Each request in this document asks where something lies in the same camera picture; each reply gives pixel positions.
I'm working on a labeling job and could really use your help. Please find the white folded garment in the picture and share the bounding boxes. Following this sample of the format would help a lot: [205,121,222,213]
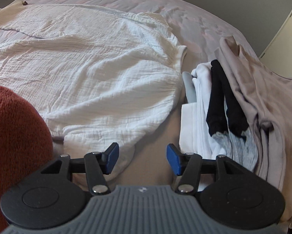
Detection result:
[180,63,231,162]

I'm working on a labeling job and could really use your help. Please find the light grey cloth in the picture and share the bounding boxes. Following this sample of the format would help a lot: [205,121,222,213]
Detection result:
[182,71,197,103]

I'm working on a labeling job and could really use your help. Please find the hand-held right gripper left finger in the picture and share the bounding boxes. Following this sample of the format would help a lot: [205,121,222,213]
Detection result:
[36,143,119,196]

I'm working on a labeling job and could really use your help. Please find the cream cloth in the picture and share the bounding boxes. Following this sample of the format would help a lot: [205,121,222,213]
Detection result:
[0,0,24,30]

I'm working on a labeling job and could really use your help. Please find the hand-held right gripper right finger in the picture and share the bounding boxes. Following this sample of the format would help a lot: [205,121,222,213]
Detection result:
[166,144,245,195]

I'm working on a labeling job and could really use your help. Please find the beige garment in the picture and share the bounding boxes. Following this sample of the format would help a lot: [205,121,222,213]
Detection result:
[214,35,292,228]

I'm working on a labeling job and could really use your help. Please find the bed with pink dotted sheet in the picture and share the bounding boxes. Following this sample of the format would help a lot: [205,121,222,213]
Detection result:
[0,0,261,191]

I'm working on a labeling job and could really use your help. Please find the grey striped garment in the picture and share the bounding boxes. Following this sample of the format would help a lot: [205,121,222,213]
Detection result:
[211,127,261,172]

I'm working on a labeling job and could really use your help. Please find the black sock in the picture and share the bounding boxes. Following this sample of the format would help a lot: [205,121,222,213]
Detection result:
[219,72,249,137]
[207,60,229,137]

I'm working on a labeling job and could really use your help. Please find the cream door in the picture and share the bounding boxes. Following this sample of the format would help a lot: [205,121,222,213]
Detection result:
[259,0,292,82]

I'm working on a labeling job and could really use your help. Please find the white muslin garment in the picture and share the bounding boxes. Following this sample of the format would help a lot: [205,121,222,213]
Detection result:
[0,4,188,178]

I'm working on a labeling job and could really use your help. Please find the rust red knitted garment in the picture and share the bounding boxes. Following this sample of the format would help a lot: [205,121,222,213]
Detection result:
[0,85,54,234]

